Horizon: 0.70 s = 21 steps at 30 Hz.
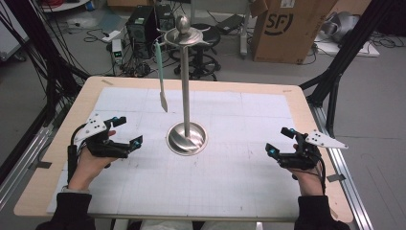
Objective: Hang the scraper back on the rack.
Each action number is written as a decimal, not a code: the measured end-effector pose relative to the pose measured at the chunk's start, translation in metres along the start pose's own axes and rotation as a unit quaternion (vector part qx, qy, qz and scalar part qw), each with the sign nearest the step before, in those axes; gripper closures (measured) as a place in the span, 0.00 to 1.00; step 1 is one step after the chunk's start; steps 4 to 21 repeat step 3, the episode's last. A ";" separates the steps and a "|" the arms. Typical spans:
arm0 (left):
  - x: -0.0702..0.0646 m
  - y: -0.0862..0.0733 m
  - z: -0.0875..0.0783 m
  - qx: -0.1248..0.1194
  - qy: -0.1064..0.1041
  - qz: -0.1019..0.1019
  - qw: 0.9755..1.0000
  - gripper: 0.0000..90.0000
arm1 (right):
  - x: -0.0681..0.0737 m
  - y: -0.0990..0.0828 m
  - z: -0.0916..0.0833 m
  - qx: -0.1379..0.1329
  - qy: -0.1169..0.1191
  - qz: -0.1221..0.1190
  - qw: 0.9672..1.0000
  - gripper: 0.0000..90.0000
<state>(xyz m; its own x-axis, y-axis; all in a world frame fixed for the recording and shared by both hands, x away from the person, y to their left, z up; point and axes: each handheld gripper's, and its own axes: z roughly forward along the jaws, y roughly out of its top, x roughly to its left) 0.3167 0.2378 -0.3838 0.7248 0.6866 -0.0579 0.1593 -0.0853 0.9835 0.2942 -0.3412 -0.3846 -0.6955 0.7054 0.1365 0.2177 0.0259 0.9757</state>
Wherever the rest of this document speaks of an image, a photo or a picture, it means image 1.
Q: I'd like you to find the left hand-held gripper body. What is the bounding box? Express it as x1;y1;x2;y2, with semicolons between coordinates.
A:
74;113;132;159

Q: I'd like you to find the white floor board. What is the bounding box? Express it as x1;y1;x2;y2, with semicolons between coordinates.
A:
314;32;381;58

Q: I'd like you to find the large black computer tower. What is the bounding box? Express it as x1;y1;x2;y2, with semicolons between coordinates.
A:
125;5;161;60

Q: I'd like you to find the white power strip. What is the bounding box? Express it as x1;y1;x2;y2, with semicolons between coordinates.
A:
101;29;123;43

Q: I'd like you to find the white stand post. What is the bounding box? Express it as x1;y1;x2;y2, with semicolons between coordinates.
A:
238;0;253;60

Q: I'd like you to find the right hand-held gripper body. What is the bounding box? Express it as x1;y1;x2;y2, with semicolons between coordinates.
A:
280;128;350;172

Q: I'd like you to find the small black computer tower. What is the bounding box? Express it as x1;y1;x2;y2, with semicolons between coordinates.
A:
155;3;176;32

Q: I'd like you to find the small white device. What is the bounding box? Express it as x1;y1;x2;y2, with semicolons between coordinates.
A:
110;38;124;65

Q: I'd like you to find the large cardboard box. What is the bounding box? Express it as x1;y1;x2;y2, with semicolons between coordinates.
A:
250;0;339;65

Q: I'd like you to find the white cabinet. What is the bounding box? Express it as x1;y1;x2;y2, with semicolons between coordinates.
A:
0;3;30;60

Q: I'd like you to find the silver metal utensil stand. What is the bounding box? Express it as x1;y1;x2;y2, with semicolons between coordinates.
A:
152;14;214;157

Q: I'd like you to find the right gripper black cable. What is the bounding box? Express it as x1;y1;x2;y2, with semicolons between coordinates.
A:
314;156;327;196

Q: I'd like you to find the grey wrist band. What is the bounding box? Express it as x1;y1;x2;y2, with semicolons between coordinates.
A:
60;185;91;195

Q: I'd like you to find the wooden spatula with green handle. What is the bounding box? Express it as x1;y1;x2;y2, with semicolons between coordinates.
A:
154;41;169;113

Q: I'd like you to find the black metal frame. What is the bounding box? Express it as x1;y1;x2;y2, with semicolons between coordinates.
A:
0;0;92;186
300;0;396;138

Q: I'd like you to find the round white table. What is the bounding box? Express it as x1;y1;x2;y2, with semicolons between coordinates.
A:
41;0;90;13

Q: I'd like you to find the white grid mat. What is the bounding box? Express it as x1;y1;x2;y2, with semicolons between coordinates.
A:
47;86;303;219

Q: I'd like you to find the person's right hand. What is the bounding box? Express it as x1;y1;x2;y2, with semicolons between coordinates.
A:
291;143;325;196

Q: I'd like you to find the flat black device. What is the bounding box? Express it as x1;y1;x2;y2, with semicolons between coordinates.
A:
214;13;245;35

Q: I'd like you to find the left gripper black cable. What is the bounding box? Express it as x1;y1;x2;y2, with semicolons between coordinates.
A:
66;123;89;185

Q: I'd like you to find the black stool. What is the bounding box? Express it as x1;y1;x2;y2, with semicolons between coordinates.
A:
169;22;222;81

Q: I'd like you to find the silver rounded object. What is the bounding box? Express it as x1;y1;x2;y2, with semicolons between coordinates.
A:
320;11;361;44

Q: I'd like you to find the black floor cable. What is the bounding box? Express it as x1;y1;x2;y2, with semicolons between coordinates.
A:
83;28;109;44

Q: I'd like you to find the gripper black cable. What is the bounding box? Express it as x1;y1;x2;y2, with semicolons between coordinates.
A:
314;156;327;196
66;123;89;185

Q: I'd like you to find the person's left hand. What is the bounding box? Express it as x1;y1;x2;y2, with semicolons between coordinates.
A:
67;128;118;193

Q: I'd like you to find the aluminium rail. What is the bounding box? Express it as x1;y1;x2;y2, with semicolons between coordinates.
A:
307;103;374;230
0;124;60;209

